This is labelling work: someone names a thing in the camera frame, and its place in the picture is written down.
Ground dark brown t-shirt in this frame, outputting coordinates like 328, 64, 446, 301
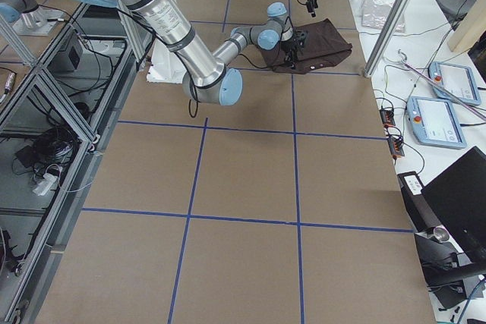
258, 19, 352, 74

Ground clear plastic bag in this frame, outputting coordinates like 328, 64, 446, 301
361, 0, 393, 30

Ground near teach pendant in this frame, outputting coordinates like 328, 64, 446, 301
406, 96, 467, 149

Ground teach pendant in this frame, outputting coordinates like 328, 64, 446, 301
428, 61, 481, 106
406, 96, 467, 149

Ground far teach pendant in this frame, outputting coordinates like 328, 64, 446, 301
428, 61, 481, 106

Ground black box white label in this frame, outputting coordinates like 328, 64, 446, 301
397, 171, 426, 231

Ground black laptop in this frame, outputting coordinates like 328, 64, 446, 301
422, 146, 485, 262

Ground metal cup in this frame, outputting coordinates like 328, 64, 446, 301
432, 226, 450, 244

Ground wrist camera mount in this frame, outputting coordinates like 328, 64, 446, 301
294, 30, 308, 48

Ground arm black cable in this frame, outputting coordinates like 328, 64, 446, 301
188, 50, 286, 118

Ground aluminium frame post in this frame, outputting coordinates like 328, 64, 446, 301
364, 0, 410, 77

